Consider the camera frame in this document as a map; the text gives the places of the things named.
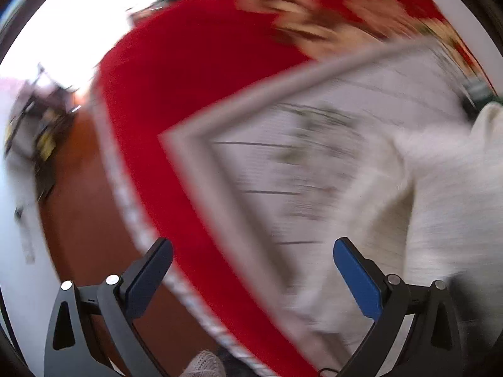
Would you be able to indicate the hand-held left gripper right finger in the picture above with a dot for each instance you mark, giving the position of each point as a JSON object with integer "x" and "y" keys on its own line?
{"x": 359, "y": 279}

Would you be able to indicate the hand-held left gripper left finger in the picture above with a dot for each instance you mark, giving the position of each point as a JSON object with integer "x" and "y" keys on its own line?
{"x": 149, "y": 282}

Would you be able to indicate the white tweed jacket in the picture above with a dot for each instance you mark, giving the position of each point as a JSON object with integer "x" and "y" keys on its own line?
{"x": 432, "y": 204}

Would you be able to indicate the bed with silver skirt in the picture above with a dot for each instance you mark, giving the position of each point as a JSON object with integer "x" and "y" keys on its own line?
{"x": 125, "y": 200}

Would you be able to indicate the white knit cloth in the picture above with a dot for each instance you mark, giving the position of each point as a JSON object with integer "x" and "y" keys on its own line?
{"x": 204, "y": 365}

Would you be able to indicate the dark cluttered stand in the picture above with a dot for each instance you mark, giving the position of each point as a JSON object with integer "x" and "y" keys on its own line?
{"x": 45, "y": 137}

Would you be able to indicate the red floral blanket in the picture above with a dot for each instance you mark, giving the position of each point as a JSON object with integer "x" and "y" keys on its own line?
{"x": 177, "y": 86}

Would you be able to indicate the folded green garment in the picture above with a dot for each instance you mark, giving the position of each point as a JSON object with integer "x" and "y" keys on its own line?
{"x": 481, "y": 92}

